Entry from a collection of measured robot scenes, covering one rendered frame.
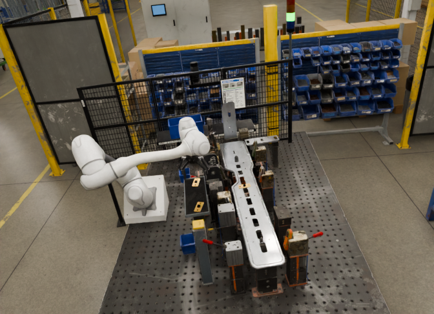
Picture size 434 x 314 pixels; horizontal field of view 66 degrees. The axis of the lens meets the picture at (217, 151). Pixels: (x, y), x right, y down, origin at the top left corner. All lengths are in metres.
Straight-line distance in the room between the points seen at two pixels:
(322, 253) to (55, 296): 2.30
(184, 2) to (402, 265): 7.24
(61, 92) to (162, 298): 3.09
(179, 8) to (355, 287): 7.64
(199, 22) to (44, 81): 5.05
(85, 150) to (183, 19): 7.12
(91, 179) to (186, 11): 7.22
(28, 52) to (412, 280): 4.48
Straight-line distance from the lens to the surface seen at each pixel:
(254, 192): 2.31
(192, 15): 8.80
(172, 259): 2.36
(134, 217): 2.68
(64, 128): 4.80
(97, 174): 1.92
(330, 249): 2.37
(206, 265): 2.06
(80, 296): 3.36
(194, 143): 1.80
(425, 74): 4.70
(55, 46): 4.40
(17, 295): 3.69
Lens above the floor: 2.40
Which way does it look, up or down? 30 degrees down
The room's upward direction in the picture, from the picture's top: 7 degrees counter-clockwise
